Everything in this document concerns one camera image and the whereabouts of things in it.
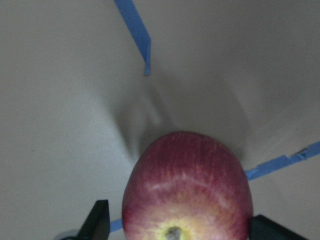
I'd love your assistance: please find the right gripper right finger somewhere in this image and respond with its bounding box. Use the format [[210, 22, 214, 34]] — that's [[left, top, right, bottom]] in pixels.
[[248, 214, 307, 240]]

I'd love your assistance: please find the red yellow apple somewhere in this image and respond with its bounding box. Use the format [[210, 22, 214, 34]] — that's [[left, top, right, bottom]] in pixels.
[[122, 131, 253, 240]]

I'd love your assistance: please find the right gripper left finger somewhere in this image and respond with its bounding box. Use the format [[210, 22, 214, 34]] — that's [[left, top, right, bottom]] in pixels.
[[75, 199, 111, 240]]

